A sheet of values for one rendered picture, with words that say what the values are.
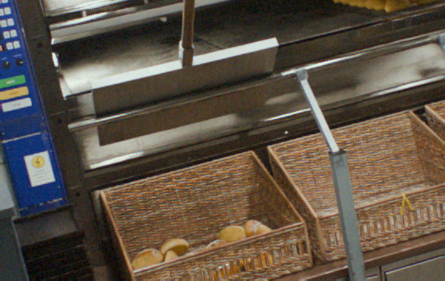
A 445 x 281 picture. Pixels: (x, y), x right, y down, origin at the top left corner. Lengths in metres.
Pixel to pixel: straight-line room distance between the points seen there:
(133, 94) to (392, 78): 1.08
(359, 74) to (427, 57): 0.27
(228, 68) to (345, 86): 0.70
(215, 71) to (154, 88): 0.19
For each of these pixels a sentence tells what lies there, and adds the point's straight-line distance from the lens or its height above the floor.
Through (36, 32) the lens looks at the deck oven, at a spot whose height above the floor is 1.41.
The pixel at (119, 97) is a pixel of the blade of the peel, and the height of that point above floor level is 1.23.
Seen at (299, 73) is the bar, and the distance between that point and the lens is 2.67.
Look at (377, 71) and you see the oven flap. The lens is 3.19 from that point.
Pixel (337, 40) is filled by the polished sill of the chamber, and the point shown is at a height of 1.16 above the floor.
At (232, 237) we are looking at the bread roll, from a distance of 2.95.
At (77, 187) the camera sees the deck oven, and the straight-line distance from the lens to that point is 3.00.
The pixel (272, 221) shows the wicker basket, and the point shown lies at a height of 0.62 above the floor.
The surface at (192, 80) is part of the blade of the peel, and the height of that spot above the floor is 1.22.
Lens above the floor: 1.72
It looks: 15 degrees down
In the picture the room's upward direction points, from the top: 11 degrees counter-clockwise
